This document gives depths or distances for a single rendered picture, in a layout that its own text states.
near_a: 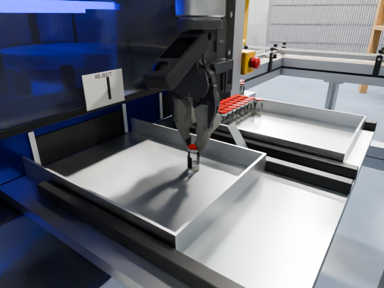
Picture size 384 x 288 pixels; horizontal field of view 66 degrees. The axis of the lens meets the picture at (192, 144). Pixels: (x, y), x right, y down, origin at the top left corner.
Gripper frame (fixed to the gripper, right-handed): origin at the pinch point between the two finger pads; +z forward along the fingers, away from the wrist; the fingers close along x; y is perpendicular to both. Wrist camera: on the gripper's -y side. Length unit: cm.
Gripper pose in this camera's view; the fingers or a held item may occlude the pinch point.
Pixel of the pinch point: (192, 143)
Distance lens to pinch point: 51.4
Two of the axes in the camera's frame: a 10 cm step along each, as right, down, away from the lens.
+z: 0.0, 9.1, 4.0
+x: -8.1, -2.3, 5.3
